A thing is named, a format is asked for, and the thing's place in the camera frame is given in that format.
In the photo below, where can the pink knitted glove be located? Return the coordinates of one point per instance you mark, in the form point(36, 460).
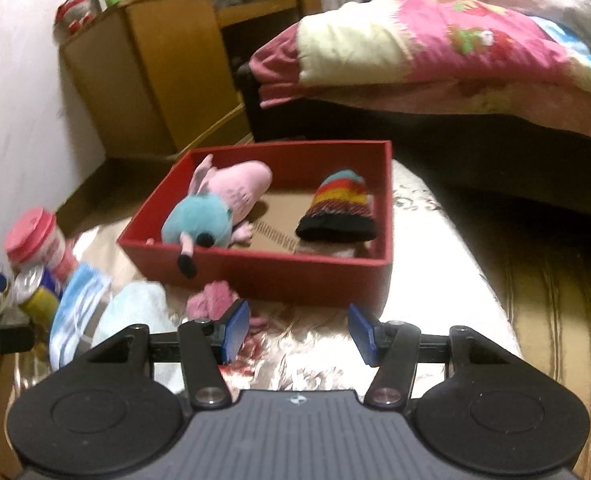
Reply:
point(210, 302)

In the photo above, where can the dark wooden bed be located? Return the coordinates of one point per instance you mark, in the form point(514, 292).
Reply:
point(475, 160)

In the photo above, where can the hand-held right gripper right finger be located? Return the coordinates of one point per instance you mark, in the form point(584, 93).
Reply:
point(363, 335)

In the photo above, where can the red cardboard box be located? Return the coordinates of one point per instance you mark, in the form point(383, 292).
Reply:
point(300, 275)

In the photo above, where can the striped knitted hat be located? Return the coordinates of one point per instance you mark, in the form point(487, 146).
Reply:
point(340, 200)

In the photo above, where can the blue face mask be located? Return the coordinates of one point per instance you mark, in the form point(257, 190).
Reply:
point(75, 305)

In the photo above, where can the pink pig plush teal dress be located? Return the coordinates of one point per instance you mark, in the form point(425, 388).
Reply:
point(205, 220)

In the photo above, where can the pink printed quilt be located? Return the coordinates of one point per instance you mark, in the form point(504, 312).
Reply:
point(375, 50)

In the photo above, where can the plastic jar pink lid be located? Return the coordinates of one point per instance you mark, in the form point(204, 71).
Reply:
point(30, 235)

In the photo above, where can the wooden cabinet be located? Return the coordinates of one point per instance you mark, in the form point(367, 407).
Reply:
point(140, 75)

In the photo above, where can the red white plush doll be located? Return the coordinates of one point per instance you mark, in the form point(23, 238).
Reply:
point(72, 12)

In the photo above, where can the gold drink can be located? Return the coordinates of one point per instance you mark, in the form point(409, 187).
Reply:
point(40, 300)

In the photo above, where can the light blue towel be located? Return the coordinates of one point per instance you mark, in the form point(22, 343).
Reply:
point(135, 310)

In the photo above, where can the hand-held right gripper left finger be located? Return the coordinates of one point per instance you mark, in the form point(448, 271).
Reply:
point(235, 330)

